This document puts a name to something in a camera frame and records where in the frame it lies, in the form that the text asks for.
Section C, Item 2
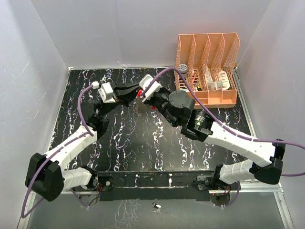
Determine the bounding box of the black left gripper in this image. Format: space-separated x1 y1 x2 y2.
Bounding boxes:
99 83 141 119

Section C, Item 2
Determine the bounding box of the metal key organizer red handle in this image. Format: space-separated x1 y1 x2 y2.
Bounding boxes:
136 89 156 113

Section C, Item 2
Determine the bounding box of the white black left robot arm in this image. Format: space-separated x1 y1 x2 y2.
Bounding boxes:
25 81 141 202

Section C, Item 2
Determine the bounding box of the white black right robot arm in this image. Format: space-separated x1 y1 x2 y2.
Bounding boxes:
143 88 285 189

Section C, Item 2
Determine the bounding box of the small round grey jar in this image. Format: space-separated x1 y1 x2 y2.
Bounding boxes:
178 63 188 75

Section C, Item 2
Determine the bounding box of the orange plastic file organizer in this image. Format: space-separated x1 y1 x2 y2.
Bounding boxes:
175 32 240 108

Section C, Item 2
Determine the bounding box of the white round label card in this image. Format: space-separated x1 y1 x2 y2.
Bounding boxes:
207 70 231 91

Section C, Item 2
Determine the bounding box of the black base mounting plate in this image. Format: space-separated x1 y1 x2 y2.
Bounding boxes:
98 171 213 202

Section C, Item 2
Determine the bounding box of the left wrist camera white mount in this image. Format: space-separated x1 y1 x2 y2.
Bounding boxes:
92 81 116 104

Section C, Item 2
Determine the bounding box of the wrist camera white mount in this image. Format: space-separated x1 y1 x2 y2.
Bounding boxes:
92 81 116 104
139 74 163 103

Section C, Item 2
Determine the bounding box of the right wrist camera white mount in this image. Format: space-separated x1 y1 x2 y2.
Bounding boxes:
139 74 163 103

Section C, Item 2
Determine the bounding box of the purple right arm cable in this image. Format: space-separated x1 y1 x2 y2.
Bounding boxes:
140 67 305 207

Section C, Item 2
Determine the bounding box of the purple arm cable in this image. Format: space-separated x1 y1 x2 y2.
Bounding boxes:
20 84 101 219
140 67 305 207

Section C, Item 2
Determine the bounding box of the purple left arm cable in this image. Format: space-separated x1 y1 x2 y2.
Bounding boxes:
20 84 101 219

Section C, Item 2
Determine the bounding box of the aluminium frame rail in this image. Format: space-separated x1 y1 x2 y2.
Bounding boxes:
233 67 295 229

